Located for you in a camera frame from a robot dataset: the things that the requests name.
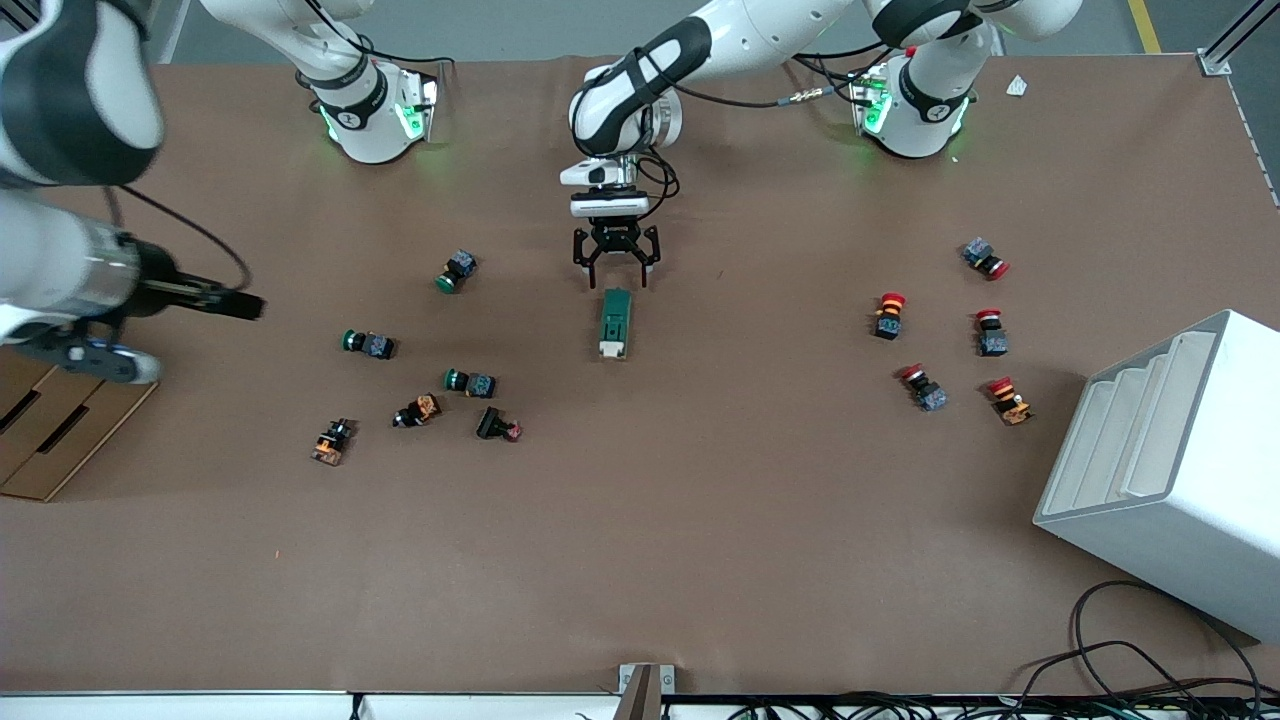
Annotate black looped cable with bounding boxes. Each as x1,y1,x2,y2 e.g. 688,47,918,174
1015,578,1266,701

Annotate red button orange contact block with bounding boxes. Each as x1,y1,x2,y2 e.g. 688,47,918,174
986,376,1034,427

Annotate black cable bundle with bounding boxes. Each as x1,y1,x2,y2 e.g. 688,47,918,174
725,685,1280,720

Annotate black left arm base cable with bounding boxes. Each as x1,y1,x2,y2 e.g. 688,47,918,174
788,48,863,86

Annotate black right arm base cable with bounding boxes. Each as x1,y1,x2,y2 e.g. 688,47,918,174
300,0,456,71

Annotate black arm base cable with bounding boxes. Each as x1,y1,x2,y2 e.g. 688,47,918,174
788,48,863,86
300,0,456,71

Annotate white slotted rack box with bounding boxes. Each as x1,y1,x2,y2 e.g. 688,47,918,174
1033,308,1280,644

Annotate black switch with red end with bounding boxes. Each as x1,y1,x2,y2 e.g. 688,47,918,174
475,405,524,443

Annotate green load switch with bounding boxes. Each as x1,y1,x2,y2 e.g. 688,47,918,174
598,288,634,361

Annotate metal table edge bracket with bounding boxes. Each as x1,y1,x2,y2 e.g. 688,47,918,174
618,662,676,720

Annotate aluminium frame profile with foot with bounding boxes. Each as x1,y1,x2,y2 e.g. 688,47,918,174
1198,0,1280,79

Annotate black button orange contact block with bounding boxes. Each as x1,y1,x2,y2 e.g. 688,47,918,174
310,418,357,467
392,393,442,430

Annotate cardboard drawer box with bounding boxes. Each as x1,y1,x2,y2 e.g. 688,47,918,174
0,345,159,503

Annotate brown table cover sheet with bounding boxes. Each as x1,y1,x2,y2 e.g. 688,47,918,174
0,50,1280,698

